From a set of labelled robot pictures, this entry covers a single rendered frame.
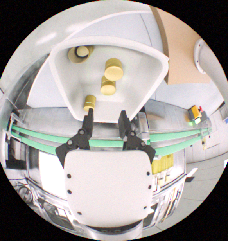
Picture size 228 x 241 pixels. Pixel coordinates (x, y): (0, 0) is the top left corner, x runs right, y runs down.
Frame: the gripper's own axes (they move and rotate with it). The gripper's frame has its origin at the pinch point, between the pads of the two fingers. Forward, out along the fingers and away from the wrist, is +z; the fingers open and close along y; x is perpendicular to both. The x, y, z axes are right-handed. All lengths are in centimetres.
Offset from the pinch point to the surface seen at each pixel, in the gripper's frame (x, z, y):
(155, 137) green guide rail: -8.3, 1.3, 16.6
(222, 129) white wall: 33, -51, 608
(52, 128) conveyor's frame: -15.2, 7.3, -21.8
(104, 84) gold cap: 3.3, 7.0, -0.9
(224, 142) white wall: 14, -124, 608
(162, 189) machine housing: -47, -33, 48
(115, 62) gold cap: 8.2, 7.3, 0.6
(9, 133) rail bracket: -9, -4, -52
